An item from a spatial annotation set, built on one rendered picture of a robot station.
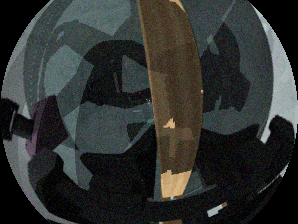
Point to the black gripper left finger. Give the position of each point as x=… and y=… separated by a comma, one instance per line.
x=138, y=163

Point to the light wooden board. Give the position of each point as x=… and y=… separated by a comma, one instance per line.
x=175, y=78

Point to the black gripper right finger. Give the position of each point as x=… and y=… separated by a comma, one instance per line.
x=215, y=151

